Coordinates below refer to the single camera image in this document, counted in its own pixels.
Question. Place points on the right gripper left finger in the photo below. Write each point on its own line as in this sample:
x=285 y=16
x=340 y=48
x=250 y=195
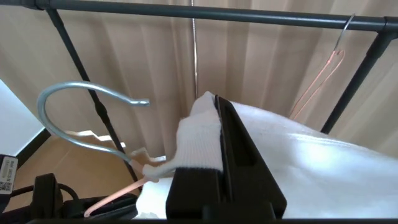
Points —
x=196 y=196

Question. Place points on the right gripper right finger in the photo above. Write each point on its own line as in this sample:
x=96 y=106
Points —
x=245 y=174

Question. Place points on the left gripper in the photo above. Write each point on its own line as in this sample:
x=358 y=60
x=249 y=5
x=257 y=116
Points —
x=45 y=196

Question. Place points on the white printed t-shirt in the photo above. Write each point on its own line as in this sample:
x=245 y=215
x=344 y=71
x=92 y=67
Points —
x=311 y=161

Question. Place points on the pink clothes hanger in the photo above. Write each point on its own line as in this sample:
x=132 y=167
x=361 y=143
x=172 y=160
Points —
x=43 y=118
x=344 y=31

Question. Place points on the beige curtain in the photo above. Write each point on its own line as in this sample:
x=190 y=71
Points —
x=140 y=62

